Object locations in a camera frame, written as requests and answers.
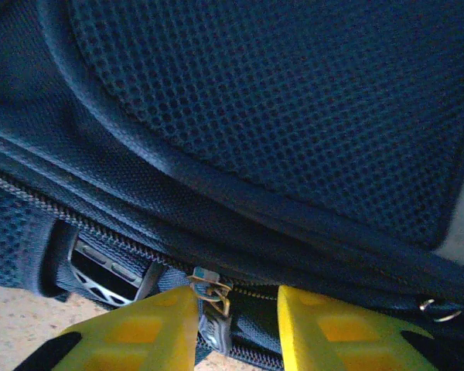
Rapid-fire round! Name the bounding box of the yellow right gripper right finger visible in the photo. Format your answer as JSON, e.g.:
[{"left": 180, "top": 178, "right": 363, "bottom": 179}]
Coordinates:
[{"left": 277, "top": 284, "right": 464, "bottom": 371}]

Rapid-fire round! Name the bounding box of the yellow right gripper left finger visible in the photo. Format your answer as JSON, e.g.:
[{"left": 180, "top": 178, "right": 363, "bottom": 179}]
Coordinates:
[{"left": 13, "top": 285, "right": 200, "bottom": 371}]

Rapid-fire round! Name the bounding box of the navy blue backpack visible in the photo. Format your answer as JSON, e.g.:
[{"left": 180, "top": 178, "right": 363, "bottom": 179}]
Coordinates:
[{"left": 0, "top": 0, "right": 464, "bottom": 371}]

